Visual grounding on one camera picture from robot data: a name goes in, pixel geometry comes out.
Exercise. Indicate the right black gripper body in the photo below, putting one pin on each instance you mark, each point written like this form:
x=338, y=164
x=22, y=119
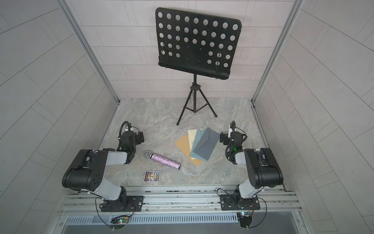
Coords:
x=228, y=141

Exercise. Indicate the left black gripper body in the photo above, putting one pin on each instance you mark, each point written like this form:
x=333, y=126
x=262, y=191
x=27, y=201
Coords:
x=137, y=140

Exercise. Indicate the dark grey envelope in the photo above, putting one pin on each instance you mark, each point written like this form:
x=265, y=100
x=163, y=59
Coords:
x=207, y=144

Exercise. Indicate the cream envelope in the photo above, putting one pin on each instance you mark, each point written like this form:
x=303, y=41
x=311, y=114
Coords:
x=191, y=136

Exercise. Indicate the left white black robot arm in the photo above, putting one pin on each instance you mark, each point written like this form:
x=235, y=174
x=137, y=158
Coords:
x=86, y=173

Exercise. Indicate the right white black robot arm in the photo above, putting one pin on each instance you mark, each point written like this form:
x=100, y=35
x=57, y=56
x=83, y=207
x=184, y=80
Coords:
x=263, y=172

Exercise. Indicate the blue-grey envelope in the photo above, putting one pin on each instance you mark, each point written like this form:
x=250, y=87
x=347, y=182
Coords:
x=197, y=136

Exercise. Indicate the tan brown envelope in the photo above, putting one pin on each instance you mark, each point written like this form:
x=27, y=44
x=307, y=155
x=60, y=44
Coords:
x=184, y=145

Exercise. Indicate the purple glitter microphone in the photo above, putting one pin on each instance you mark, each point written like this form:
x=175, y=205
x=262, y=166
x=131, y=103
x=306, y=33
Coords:
x=162, y=160

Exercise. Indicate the small colourful card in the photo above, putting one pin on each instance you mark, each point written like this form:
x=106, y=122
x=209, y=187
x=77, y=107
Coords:
x=152, y=176

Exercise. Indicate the right small circuit board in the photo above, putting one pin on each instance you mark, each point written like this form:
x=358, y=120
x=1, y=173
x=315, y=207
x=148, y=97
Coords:
x=245, y=219

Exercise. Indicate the small circuit board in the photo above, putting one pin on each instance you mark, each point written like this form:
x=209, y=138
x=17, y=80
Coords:
x=121, y=220
x=245, y=219

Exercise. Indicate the left small circuit board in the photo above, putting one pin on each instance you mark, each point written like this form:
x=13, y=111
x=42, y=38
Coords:
x=121, y=220

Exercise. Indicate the black perforated music stand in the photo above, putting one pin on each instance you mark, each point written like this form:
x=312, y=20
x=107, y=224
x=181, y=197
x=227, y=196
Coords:
x=199, y=44

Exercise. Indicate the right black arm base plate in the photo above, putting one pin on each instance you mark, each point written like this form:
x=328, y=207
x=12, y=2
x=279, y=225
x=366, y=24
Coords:
x=236, y=203

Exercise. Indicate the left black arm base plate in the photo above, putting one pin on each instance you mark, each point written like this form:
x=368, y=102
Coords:
x=123, y=204

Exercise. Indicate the aluminium mounting rail frame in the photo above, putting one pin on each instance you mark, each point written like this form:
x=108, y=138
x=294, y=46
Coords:
x=177, y=205

